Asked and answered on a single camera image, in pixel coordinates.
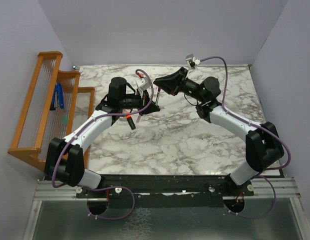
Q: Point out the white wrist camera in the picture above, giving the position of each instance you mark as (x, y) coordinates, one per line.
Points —
(192, 62)
(142, 85)

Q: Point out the black orange highlighter marker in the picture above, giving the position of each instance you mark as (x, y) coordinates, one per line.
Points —
(130, 122)

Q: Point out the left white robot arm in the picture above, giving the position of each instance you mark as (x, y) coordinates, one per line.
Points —
(65, 157)

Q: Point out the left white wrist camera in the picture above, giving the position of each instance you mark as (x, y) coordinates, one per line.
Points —
(142, 85)

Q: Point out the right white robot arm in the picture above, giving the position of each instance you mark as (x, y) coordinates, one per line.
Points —
(262, 147)

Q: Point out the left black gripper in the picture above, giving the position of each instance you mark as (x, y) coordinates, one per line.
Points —
(151, 107)

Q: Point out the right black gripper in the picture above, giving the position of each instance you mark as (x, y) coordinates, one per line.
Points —
(172, 84)

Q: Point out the small green ball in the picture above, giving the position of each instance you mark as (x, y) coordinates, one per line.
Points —
(64, 120)

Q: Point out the white whiteboard marker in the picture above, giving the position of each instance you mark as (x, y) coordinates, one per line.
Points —
(157, 98)

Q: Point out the blue stapler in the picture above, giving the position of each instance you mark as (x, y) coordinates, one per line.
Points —
(57, 99)

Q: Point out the wooden tiered rack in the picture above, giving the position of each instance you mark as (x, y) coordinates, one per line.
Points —
(37, 124)

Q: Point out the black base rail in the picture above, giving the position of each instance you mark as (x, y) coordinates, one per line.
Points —
(164, 191)

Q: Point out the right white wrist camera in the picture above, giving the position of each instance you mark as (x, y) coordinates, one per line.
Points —
(192, 62)

